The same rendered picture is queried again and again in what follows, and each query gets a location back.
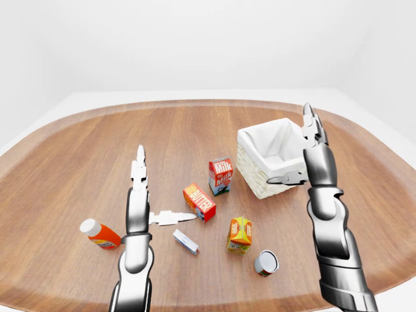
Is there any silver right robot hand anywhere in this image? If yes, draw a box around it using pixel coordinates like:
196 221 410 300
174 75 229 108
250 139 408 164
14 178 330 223
266 102 339 189

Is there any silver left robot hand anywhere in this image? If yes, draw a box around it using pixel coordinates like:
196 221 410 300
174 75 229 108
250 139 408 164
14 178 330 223
125 144 198 236

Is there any white wicker basket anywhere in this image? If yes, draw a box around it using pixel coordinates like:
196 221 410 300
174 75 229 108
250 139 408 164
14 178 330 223
236 117 309 200

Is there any orange bottle with white cap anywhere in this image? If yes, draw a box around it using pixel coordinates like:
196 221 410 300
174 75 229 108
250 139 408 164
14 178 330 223
79 218 122 251

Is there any small white and blue box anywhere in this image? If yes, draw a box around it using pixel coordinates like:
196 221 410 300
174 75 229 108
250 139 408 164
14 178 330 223
172 228 200 255

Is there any red butter box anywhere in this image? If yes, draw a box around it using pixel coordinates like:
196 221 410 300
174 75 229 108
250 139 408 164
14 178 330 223
182 182 217 223

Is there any red milk carton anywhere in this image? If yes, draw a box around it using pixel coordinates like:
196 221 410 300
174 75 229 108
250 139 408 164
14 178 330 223
208 156 235 197

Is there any orange juice carton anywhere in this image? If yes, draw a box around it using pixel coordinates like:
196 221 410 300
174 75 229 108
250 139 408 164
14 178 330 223
226 216 253 256

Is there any red and white tin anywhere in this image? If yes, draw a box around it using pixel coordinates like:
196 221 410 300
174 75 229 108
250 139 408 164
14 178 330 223
253 249 281 278

